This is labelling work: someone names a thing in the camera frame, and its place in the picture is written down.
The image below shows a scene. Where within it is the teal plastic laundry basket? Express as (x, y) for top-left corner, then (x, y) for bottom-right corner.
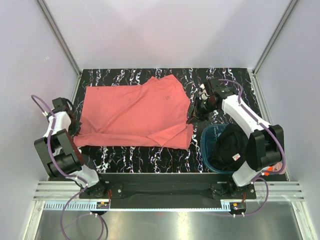
(200, 124), (234, 174)

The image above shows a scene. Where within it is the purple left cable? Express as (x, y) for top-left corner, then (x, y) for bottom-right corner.
(31, 94), (108, 240)

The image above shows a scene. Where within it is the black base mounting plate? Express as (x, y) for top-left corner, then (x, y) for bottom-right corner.
(78, 172), (256, 200)

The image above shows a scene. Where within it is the salmon pink t-shirt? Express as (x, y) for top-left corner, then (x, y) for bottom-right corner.
(73, 74), (193, 150)

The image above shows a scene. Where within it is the orange garment in basket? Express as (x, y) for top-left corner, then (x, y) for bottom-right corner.
(263, 166), (273, 176)

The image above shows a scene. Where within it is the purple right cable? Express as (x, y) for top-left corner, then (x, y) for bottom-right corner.
(218, 78), (287, 216)

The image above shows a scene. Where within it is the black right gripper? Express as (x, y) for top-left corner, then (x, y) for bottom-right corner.
(186, 97), (218, 125)

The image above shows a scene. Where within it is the aluminium frame rail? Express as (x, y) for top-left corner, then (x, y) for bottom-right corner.
(33, 181), (305, 202)

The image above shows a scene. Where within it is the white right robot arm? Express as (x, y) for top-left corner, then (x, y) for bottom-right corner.
(187, 77), (286, 199)

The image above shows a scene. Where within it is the black t-shirt in basket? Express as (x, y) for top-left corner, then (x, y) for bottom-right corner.
(208, 124), (248, 172)

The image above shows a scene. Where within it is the pale pink garment in basket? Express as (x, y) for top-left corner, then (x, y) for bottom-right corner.
(269, 162), (287, 175)

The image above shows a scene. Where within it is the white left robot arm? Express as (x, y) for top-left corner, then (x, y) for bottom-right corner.
(31, 95), (108, 198)

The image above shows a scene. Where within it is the purple cable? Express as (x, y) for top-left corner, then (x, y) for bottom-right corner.
(218, 78), (287, 216)
(31, 94), (108, 240)

